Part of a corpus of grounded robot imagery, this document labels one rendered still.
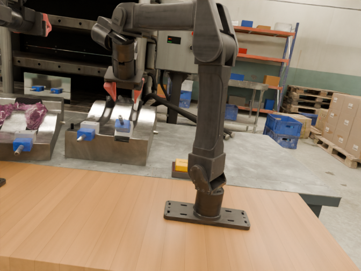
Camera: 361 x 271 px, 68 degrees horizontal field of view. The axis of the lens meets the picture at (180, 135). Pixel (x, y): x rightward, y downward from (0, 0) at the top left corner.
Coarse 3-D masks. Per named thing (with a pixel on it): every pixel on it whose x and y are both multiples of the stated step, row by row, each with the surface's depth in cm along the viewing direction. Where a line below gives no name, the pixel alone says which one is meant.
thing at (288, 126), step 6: (270, 114) 471; (270, 120) 452; (276, 120) 424; (282, 120) 474; (288, 120) 469; (294, 120) 446; (270, 126) 448; (276, 126) 420; (282, 126) 418; (288, 126) 466; (294, 126) 417; (300, 126) 417; (276, 132) 420; (282, 132) 420; (288, 132) 420; (294, 132) 420
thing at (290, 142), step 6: (264, 126) 475; (264, 132) 474; (270, 132) 440; (276, 138) 423; (282, 138) 422; (288, 138) 422; (294, 138) 422; (282, 144) 426; (288, 144) 425; (294, 144) 425
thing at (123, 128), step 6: (120, 120) 78; (126, 120) 82; (114, 126) 81; (120, 126) 81; (126, 126) 81; (132, 126) 87; (120, 132) 85; (126, 132) 85; (120, 138) 87; (126, 138) 86
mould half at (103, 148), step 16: (96, 112) 107; (112, 112) 108; (128, 112) 109; (144, 112) 110; (112, 128) 94; (144, 128) 100; (80, 144) 85; (96, 144) 85; (112, 144) 85; (128, 144) 85; (144, 144) 85; (96, 160) 86; (112, 160) 86; (128, 160) 86; (144, 160) 86
